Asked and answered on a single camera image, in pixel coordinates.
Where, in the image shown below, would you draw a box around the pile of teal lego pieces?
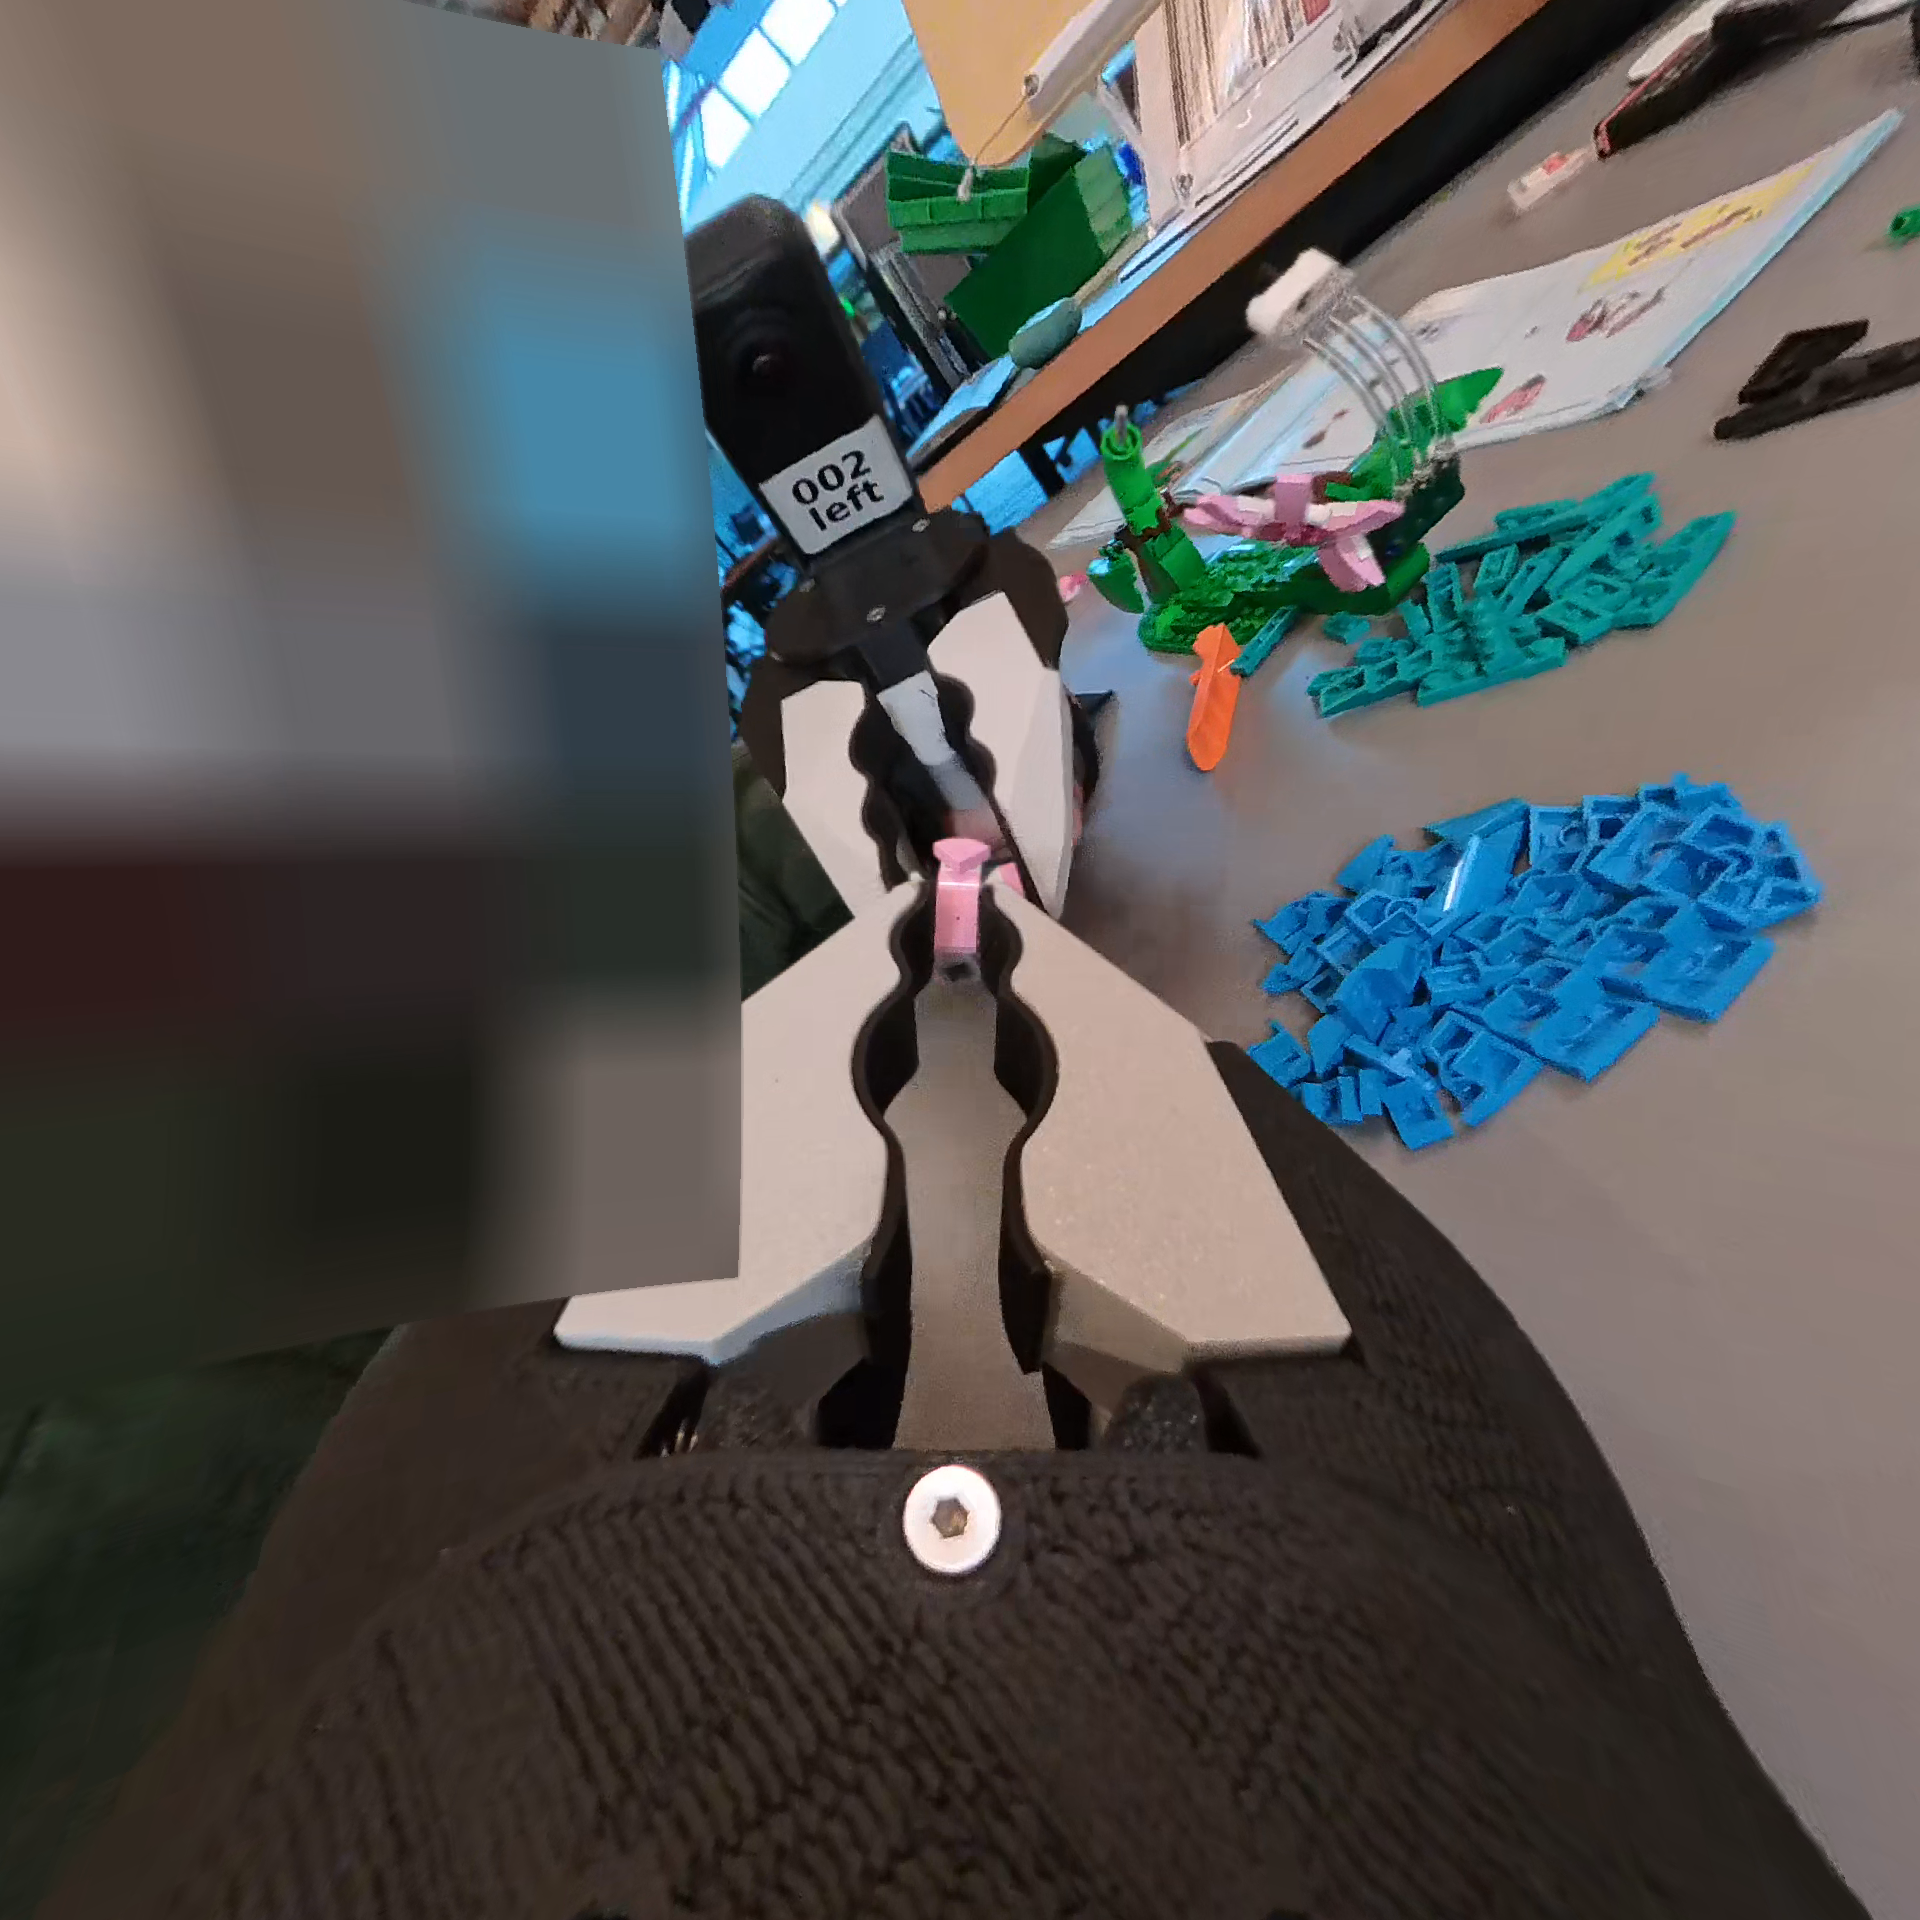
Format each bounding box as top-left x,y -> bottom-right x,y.
1302,474 -> 1741,723

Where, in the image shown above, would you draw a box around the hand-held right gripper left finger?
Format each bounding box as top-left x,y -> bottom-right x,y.
555,883 -> 920,1366

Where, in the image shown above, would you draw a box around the grey and white lego piece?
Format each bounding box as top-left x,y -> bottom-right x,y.
877,666 -> 1005,865

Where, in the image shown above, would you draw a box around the pile of blue lego pieces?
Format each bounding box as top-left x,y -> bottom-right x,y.
1252,770 -> 1825,1150

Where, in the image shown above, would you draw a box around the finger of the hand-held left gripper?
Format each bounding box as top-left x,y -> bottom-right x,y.
929,591 -> 1084,920
782,687 -> 920,920

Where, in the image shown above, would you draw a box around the dark flat device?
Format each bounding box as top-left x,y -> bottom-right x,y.
1589,0 -> 1898,161

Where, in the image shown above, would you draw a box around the clear acrylic holder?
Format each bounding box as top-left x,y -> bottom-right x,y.
1096,0 -> 1369,214

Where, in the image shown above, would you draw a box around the green plastic bin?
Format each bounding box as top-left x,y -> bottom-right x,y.
880,134 -> 1135,361

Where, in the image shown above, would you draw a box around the green lego plant model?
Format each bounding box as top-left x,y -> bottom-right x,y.
1091,245 -> 1508,663

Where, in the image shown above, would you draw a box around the lego instruction booklet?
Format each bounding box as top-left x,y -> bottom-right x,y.
1048,112 -> 1906,548

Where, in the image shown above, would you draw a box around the black lego pieces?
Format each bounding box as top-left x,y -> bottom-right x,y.
1714,316 -> 1920,442

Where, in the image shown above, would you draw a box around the small pink lego piece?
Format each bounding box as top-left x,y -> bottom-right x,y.
929,840 -> 994,979

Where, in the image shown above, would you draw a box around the tan cardboard sheet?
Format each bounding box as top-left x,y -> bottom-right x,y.
899,0 -> 1174,171

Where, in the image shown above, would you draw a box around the orange lego piece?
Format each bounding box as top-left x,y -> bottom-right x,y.
1186,621 -> 1246,774

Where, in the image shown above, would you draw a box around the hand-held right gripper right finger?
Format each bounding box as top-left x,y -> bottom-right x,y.
973,883 -> 1349,1406

